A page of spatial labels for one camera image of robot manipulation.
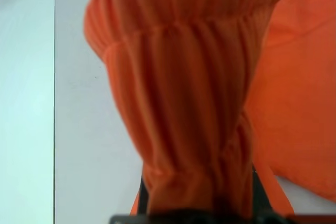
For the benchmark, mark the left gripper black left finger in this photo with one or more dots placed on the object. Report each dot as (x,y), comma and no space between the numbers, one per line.
(143,197)

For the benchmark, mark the orange knitted garment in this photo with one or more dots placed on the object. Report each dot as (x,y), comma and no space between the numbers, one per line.
(183,77)

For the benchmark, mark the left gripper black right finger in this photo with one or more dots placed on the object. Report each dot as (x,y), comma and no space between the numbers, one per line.
(260,195)

